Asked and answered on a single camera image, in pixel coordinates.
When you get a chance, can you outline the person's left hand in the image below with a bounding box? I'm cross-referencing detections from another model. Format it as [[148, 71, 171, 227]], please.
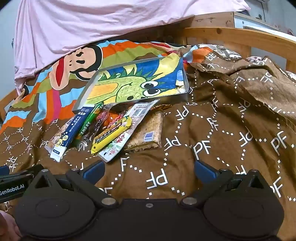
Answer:
[[0, 211, 22, 239]]

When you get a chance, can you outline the yellow snack bar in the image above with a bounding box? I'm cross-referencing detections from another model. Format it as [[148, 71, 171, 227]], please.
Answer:
[[91, 116, 133, 155]]

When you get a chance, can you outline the dark snack packet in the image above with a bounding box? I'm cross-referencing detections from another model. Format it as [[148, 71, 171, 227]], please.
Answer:
[[81, 109, 109, 149]]

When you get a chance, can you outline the white snack packet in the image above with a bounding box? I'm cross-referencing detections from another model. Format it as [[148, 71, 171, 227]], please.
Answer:
[[98, 99, 161, 163]]

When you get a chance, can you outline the green sausage stick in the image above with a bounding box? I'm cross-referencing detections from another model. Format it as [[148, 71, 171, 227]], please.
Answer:
[[75, 101, 104, 142]]

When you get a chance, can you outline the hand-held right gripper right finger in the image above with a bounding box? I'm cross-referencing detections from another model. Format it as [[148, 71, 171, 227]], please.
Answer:
[[180, 160, 271, 208]]

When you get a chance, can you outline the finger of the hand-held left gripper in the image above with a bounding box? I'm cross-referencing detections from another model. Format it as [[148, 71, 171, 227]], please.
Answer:
[[0, 164, 45, 184]]

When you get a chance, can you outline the white cabinet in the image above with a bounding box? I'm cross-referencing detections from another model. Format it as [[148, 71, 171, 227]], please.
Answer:
[[233, 9, 253, 29]]

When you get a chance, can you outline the white board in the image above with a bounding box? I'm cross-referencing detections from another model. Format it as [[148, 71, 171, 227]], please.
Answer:
[[243, 23, 296, 43]]

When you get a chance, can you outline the orange snack packet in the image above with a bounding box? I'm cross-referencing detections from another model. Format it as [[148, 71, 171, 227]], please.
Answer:
[[99, 110, 126, 130]]

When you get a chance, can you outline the pink bed sheet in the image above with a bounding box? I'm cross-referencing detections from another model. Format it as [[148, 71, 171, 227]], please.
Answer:
[[14, 0, 251, 88]]

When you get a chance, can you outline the metal tray with dinosaur print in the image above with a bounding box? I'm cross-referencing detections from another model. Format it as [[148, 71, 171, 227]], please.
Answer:
[[72, 57, 189, 114]]

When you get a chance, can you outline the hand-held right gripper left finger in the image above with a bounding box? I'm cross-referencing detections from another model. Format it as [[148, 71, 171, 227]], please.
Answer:
[[30, 160, 118, 208]]

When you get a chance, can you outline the wooden bed frame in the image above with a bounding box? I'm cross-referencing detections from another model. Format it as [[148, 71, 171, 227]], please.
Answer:
[[0, 11, 296, 121]]

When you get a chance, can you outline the blue and white sachet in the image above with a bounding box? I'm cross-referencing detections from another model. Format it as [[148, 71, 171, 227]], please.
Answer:
[[50, 104, 96, 163]]

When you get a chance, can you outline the printed cartoon blanket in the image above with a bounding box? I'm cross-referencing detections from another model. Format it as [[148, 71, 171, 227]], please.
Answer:
[[0, 38, 296, 241]]

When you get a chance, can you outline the clear nut bar packet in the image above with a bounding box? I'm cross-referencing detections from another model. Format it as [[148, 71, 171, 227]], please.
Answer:
[[45, 123, 70, 154]]

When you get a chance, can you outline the puffed rice bar packet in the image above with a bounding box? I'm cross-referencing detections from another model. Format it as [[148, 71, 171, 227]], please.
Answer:
[[125, 111, 164, 151]]

